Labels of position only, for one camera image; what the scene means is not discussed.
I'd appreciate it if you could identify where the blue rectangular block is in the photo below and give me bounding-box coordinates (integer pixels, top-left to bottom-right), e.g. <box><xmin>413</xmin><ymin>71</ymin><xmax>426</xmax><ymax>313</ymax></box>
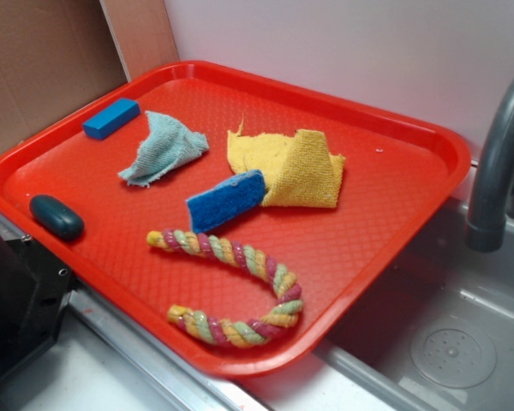
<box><xmin>82</xmin><ymin>98</ymin><xmax>140</xmax><ymax>140</ymax></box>

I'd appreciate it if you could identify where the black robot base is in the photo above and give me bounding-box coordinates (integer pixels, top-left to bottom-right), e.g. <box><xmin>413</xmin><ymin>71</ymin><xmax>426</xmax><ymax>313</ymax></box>
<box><xmin>0</xmin><ymin>236</ymin><xmax>72</xmax><ymax>383</ymax></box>

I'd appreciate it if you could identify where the blue sponge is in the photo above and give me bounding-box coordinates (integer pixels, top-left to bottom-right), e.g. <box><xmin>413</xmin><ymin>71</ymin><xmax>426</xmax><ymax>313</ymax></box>
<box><xmin>186</xmin><ymin>170</ymin><xmax>266</xmax><ymax>234</ymax></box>

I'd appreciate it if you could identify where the red plastic tray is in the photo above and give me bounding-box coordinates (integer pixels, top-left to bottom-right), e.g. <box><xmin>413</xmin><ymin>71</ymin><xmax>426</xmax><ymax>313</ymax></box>
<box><xmin>0</xmin><ymin>62</ymin><xmax>470</xmax><ymax>378</ymax></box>

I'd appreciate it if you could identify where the yellow cloth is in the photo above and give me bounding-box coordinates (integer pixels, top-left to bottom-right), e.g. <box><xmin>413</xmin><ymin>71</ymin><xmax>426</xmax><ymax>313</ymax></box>
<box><xmin>227</xmin><ymin>125</ymin><xmax>345</xmax><ymax>209</ymax></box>

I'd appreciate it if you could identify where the light blue cloth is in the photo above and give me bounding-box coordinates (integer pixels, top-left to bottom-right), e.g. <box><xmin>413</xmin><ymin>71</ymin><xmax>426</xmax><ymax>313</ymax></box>
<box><xmin>118</xmin><ymin>110</ymin><xmax>209</xmax><ymax>188</ymax></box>

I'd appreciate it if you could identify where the dark teal oval soap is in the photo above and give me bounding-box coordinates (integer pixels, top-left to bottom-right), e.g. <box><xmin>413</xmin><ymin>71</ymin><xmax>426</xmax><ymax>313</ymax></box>
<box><xmin>29</xmin><ymin>194</ymin><xmax>85</xmax><ymax>241</ymax></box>

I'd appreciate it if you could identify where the grey plastic sink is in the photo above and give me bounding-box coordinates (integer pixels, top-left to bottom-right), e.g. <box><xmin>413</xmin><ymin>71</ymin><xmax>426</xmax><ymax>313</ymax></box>
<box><xmin>240</xmin><ymin>181</ymin><xmax>514</xmax><ymax>410</ymax></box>

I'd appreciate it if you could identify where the grey faucet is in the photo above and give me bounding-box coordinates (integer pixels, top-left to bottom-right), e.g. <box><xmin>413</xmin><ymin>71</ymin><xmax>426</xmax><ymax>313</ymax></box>
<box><xmin>464</xmin><ymin>79</ymin><xmax>514</xmax><ymax>253</ymax></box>

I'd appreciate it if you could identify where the brown cardboard panel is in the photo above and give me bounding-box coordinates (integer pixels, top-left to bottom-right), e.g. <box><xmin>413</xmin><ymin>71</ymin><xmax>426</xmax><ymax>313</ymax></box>
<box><xmin>0</xmin><ymin>1</ymin><xmax>178</xmax><ymax>154</ymax></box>

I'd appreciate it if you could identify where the multicoloured twisted rope toy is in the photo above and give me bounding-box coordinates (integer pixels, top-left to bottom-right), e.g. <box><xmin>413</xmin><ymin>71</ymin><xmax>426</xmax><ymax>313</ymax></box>
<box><xmin>146</xmin><ymin>229</ymin><xmax>304</xmax><ymax>348</ymax></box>

